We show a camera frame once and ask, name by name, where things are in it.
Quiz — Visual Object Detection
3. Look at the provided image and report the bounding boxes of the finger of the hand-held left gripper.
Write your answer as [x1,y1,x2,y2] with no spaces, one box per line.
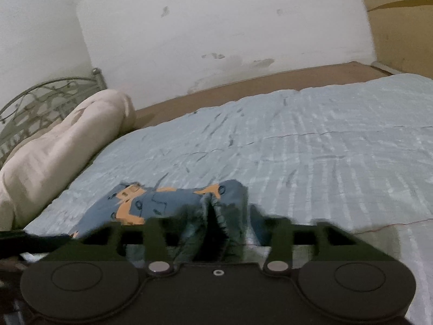
[0,230,73,255]

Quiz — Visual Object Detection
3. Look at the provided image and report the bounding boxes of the light blue textured blanket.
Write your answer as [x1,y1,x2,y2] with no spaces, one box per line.
[25,73,433,312]

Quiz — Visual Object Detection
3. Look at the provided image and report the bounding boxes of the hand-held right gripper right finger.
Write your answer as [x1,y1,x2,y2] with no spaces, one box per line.
[263,218,397,274]

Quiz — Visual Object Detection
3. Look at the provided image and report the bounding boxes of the brown cardboard wall panel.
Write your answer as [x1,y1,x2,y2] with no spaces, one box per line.
[355,0,433,75]

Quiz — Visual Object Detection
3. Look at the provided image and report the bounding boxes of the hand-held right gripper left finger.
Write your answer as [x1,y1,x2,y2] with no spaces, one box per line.
[43,217,181,275]

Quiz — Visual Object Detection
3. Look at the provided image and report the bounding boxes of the cream bolster pillow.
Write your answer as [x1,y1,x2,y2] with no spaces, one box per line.
[0,89,137,232]

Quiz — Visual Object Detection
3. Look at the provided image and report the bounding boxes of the blue pants with orange cars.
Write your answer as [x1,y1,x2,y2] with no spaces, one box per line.
[69,179,271,265]

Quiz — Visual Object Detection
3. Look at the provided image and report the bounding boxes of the brown mattress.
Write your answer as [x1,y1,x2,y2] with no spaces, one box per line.
[135,61,389,130]

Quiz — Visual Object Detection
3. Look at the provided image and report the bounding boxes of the grey metal bed headboard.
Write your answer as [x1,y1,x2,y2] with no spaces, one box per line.
[0,68,108,168]

